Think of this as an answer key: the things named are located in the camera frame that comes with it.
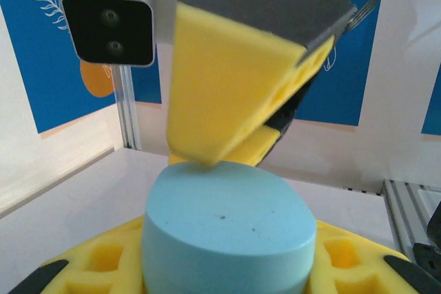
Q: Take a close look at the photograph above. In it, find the grey flat ribbon cable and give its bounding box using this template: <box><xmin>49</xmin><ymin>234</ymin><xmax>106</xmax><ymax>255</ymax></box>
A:
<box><xmin>340</xmin><ymin>0</ymin><xmax>386</xmax><ymax>30</ymax></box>

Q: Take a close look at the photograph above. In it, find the aluminium frame post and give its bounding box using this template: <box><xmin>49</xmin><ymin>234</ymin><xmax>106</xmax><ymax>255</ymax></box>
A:
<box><xmin>112</xmin><ymin>62</ymin><xmax>143</xmax><ymax>151</ymax></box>

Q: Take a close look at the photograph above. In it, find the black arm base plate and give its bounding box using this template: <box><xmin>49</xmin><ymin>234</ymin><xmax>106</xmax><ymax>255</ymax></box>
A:
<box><xmin>412</xmin><ymin>241</ymin><xmax>441</xmax><ymax>276</ymax></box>

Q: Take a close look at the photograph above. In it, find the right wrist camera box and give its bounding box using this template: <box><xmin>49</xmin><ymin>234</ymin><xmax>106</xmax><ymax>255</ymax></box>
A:
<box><xmin>61</xmin><ymin>0</ymin><xmax>156</xmax><ymax>67</ymax></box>

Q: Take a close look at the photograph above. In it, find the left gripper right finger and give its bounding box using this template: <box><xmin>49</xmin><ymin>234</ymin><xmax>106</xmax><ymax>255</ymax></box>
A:
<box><xmin>306</xmin><ymin>220</ymin><xmax>441</xmax><ymax>294</ymax></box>

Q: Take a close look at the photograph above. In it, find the light blue earbud case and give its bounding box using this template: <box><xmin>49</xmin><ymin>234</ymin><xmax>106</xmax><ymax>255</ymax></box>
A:
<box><xmin>141</xmin><ymin>161</ymin><xmax>318</xmax><ymax>294</ymax></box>

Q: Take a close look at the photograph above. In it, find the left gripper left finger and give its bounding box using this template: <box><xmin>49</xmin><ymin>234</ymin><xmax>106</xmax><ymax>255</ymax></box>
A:
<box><xmin>6</xmin><ymin>214</ymin><xmax>147</xmax><ymax>294</ymax></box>

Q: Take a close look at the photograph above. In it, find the wide aluminium base rail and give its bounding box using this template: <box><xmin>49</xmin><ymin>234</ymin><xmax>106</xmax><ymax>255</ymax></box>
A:
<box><xmin>381</xmin><ymin>179</ymin><xmax>441</xmax><ymax>257</ymax></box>

